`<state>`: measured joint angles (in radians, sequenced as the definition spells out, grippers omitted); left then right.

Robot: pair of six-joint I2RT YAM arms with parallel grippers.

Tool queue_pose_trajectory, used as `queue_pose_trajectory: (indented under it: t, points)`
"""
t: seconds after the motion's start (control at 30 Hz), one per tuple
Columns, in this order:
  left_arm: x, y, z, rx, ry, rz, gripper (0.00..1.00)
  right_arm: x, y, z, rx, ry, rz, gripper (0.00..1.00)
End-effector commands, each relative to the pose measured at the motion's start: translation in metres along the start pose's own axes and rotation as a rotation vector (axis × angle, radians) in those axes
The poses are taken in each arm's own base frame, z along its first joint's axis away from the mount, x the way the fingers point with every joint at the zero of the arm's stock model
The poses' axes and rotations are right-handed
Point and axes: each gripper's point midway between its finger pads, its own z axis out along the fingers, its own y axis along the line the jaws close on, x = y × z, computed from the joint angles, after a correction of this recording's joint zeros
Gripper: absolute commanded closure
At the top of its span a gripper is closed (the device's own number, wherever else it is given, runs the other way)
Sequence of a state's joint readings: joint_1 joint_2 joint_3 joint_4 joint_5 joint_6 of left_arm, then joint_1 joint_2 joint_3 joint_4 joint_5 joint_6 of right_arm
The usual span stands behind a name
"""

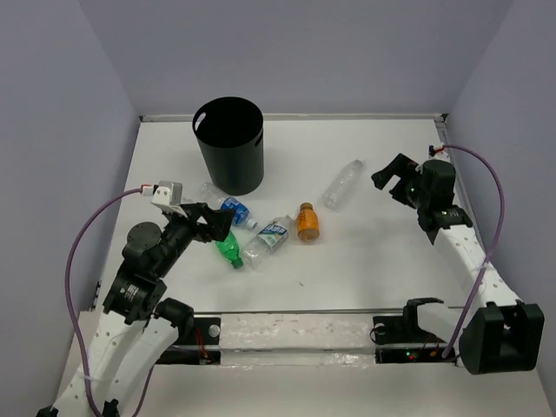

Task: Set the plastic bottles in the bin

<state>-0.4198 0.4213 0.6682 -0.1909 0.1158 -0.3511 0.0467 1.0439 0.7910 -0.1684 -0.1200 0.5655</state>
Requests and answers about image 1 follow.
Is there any clear bottle blue label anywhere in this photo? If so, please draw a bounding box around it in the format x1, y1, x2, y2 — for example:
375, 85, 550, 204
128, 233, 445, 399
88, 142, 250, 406
199, 182, 258, 230

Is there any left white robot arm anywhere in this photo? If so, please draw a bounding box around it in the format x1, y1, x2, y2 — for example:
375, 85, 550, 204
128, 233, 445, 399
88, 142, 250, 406
38, 202, 235, 416

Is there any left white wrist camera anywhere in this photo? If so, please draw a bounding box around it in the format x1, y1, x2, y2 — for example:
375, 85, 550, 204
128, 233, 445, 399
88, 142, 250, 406
151, 181, 183, 215

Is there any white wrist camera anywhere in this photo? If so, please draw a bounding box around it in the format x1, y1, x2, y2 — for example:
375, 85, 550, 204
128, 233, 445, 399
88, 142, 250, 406
151, 181, 183, 215
428, 144, 449, 160

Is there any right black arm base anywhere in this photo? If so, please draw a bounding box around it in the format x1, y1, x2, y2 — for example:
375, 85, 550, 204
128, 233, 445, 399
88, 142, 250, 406
369, 314, 459, 365

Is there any black cylindrical waste bin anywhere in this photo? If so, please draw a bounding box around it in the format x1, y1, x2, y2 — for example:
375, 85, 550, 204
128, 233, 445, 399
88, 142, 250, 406
192, 96, 264, 195

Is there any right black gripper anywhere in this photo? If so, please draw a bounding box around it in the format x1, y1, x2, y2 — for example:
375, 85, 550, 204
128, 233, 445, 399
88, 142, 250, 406
370, 153, 429, 209

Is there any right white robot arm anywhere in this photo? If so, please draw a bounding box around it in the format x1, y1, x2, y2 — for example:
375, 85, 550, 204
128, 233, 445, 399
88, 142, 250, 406
369, 148, 545, 374

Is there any orange juice bottle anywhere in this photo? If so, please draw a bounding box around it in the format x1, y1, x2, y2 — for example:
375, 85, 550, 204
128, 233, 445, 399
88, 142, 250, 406
296, 202, 320, 242

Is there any clear bottle white green label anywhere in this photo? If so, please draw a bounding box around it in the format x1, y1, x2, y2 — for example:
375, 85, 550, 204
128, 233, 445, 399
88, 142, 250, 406
242, 215, 294, 269

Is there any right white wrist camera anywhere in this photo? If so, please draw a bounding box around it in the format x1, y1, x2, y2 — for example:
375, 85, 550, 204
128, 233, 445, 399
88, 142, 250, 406
428, 144, 449, 160

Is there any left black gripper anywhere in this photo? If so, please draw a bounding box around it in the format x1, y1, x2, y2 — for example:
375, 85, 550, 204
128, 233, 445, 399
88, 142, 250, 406
156, 201, 237, 275

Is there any green plastic bottle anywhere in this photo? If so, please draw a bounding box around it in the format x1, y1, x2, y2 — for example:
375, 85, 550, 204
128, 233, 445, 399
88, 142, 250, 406
215, 232, 243, 269

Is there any clear bottle without label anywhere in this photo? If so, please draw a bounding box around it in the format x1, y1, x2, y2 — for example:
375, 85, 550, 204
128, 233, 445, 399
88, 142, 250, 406
322, 159, 364, 210

